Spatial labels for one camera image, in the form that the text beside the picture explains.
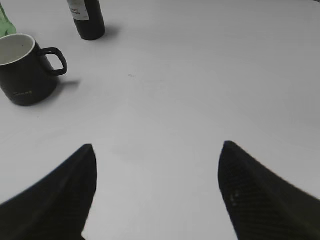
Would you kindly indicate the green sprite bottle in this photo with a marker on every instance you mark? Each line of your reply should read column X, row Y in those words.
column 6, row 26

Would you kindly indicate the black mug white inside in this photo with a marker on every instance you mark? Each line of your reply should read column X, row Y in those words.
column 28, row 73

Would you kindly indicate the dark red wine bottle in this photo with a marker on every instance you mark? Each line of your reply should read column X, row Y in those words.
column 88, row 18

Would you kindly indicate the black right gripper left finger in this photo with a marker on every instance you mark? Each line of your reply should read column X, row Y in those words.
column 57, row 206

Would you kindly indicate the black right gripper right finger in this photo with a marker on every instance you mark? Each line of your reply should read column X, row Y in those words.
column 262, row 205

